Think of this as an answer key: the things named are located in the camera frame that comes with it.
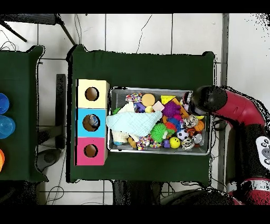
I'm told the mint green cloth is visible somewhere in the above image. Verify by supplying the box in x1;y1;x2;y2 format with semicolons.
105;110;163;138

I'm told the clear plastic wrapper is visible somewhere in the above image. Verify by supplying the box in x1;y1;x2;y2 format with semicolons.
89;117;100;129

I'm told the clear mesh bin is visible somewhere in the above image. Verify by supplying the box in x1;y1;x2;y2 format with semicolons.
108;87;213;156

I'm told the wooden three-hole sorting box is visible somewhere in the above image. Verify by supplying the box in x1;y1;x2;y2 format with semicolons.
75;79;110;166

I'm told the purple spiky ball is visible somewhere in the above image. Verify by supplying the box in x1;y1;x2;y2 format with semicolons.
162;100;182;119

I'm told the crushed silver can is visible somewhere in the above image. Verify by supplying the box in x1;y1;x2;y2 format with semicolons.
184;116;199;129

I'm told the wooden cube block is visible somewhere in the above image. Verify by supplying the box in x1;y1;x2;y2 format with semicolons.
152;100;165;114

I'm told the orange round disc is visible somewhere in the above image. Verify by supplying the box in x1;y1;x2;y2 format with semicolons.
142;93;157;107

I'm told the green spiky ball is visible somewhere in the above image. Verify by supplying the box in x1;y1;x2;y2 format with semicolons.
150;123;169;143

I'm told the yellow smiley face ball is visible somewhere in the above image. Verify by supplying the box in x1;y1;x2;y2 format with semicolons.
169;137;181;150

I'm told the cream knitted cloth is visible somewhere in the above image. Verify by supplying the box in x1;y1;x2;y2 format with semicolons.
111;101;137;144

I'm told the dark green table cloth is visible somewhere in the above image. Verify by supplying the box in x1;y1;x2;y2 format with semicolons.
66;44;216;184

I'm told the dark green side-table cloth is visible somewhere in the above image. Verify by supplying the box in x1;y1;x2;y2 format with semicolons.
0;45;48;183

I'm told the black tripod stand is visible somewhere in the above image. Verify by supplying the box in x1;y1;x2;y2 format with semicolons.
0;13;78;46

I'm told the light blue plastic cup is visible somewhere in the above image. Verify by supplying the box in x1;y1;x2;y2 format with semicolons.
0;115;16;140

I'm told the dark blue plastic cup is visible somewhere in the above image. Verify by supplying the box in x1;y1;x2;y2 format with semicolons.
0;92;10;115

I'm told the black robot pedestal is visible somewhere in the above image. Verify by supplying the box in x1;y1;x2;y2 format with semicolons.
111;181;170;206

